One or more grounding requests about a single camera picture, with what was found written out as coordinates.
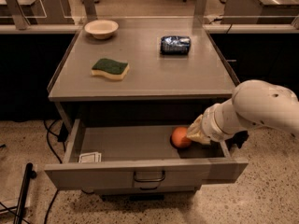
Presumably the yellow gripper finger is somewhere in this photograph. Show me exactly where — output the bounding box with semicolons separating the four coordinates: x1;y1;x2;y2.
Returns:
186;115;210;145

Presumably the orange fruit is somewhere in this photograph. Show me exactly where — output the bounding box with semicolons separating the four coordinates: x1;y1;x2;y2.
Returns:
171;127;192;148

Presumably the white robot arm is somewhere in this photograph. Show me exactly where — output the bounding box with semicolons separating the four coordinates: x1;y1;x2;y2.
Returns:
186;80;299;144

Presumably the open grey top drawer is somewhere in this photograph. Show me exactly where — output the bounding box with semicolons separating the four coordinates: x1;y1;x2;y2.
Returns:
45;119;248;195

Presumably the white tag in drawer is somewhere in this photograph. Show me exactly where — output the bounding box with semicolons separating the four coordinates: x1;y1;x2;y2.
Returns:
78;152;102;163

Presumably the black cloth beside cabinet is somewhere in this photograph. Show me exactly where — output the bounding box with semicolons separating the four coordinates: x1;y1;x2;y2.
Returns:
228;131;249;148

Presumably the grey metal cabinet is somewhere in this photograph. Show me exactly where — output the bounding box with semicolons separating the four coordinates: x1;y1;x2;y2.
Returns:
49;17;238;128

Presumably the green yellow sponge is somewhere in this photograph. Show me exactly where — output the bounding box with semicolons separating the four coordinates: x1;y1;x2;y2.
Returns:
92;58;130;80

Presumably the grey background desk right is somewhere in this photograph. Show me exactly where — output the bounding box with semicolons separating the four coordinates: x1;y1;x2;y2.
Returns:
221;0;299;24

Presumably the grey background desk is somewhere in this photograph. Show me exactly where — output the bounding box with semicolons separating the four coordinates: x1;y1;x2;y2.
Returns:
221;0;299;24
0;0;75;26

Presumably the white ceramic bowl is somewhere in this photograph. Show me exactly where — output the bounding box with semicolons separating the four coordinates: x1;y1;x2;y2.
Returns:
84;20;119;40

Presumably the black pole stand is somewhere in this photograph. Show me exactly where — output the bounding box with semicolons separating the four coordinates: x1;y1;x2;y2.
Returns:
13;162;36;224

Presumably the grey background desk left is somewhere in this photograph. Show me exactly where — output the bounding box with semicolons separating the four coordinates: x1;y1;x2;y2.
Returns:
0;0;75;26

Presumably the metal drawer handle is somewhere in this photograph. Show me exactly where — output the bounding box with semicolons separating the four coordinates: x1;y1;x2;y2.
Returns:
133;171;165;183

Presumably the black floor cable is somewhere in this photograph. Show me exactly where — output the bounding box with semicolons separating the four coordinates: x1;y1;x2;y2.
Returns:
42;119;67;224

